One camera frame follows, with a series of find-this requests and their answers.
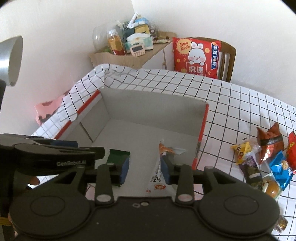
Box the white packet with orange top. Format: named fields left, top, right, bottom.
left=144, top=139, right=187, bottom=198

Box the yellow snack packet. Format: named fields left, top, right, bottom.
left=231, top=141, right=253, bottom=165

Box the white tube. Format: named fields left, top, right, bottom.
left=126, top=12, right=139, bottom=29

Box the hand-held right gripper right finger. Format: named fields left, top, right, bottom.
left=161, top=156, right=234, bottom=206

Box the brown packet with black band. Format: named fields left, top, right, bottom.
left=256, top=122, right=285, bottom=165

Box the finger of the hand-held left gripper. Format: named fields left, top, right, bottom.
left=14, top=143, right=105, bottom=161
left=0, top=133, right=78, bottom=148

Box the wooden chair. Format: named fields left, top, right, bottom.
left=185, top=36, right=237, bottom=83

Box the clear wrapped bun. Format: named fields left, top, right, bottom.
left=262, top=174, right=283, bottom=200

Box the light wooden cabinet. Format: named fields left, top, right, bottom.
left=90, top=31, right=177, bottom=70

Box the orange drink bottle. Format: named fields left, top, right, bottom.
left=107, top=30, right=127, bottom=56

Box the green and white tissue pack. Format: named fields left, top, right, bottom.
left=125, top=33, right=154, bottom=51

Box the clear wrapped brown candy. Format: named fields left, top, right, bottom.
left=274, top=215, right=288, bottom=232

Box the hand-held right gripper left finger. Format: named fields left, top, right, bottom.
left=54, top=158, right=130, bottom=206

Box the white checked tablecloth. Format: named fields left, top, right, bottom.
left=31, top=64, right=296, bottom=241

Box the dark green snack packet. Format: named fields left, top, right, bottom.
left=244, top=164, right=264, bottom=186

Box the yellow box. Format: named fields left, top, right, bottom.
left=134, top=24, right=150, bottom=36

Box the blue snack packet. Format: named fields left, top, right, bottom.
left=269, top=151, right=293, bottom=191

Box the silver lamp head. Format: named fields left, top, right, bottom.
left=0, top=35, right=24, bottom=88

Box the pink cloth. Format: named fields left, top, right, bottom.
left=35, top=89, right=73, bottom=126

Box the purple snack packet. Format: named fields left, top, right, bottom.
left=239, top=154, right=259, bottom=168

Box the white kitchen timer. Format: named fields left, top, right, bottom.
left=131, top=44, right=146, bottom=57

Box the red and grey cardboard box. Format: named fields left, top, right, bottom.
left=54, top=89, right=210, bottom=198

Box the red snack packet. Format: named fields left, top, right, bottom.
left=286, top=131, right=296, bottom=175

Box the red rabbit print pillow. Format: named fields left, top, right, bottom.
left=172, top=37, right=222, bottom=79

